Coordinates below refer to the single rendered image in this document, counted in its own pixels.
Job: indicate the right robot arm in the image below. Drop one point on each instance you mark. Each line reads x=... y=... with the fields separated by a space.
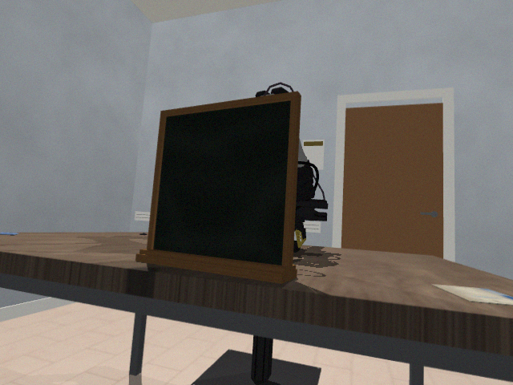
x=305 y=189

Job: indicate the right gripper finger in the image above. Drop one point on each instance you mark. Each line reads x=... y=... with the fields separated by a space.
x=299 y=243

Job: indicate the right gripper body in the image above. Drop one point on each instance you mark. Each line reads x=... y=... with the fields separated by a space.
x=299 y=226

